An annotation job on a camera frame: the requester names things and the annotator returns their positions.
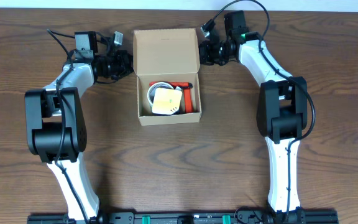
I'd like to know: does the orange utility knife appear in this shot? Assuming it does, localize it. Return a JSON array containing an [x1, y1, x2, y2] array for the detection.
[[165, 82, 193, 89]]

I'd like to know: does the white tape roll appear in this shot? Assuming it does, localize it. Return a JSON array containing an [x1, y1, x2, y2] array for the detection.
[[147, 82, 173, 106]]

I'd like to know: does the brown cardboard box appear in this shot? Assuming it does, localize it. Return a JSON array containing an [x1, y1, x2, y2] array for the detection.
[[133, 28, 202, 126]]

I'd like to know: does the yellow sticky note pad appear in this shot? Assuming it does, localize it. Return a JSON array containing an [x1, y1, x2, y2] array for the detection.
[[152, 88, 182, 115]]

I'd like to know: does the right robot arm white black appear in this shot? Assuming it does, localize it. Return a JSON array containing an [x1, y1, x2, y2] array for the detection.
[[199, 11, 308, 214]]

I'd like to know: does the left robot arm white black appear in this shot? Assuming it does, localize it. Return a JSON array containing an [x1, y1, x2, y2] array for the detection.
[[24, 31, 134, 223]]

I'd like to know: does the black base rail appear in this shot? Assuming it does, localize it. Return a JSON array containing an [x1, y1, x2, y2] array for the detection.
[[27, 210, 339, 224]]

